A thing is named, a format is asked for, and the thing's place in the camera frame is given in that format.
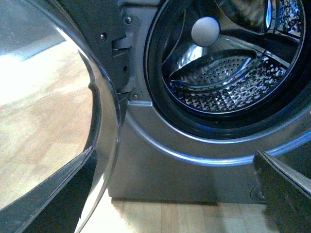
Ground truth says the white drum centre cap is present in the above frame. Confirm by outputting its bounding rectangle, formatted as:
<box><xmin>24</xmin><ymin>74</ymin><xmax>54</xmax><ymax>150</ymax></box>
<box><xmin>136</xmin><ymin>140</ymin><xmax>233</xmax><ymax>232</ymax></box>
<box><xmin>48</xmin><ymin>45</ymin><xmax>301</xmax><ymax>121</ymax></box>
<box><xmin>191</xmin><ymin>17</ymin><xmax>220</xmax><ymax>47</ymax></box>

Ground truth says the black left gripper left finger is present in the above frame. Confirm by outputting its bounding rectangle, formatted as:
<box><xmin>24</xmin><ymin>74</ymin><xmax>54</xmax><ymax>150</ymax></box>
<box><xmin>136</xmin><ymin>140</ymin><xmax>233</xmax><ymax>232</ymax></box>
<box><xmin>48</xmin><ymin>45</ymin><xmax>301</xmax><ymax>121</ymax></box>
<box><xmin>0</xmin><ymin>147</ymin><xmax>97</xmax><ymax>233</ymax></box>

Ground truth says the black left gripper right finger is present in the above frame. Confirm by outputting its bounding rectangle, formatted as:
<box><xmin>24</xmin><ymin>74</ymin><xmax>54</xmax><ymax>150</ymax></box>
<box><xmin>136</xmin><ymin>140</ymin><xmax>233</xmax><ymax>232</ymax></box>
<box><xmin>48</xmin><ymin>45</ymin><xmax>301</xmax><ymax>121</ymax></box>
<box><xmin>253</xmin><ymin>150</ymin><xmax>311</xmax><ymax>233</ymax></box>

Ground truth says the grey front-load washing machine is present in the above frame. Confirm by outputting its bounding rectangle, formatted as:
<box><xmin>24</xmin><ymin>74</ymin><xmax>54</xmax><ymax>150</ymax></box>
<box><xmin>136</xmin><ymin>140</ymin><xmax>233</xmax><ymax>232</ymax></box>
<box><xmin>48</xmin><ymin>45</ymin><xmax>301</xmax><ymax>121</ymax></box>
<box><xmin>60</xmin><ymin>0</ymin><xmax>311</xmax><ymax>203</ymax></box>

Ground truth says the round washing machine door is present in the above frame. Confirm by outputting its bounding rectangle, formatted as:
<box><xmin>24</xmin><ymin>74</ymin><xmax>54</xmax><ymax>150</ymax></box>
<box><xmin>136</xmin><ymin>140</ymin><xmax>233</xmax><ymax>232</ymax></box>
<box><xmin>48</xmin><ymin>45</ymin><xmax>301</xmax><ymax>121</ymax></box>
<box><xmin>0</xmin><ymin>0</ymin><xmax>121</xmax><ymax>233</ymax></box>

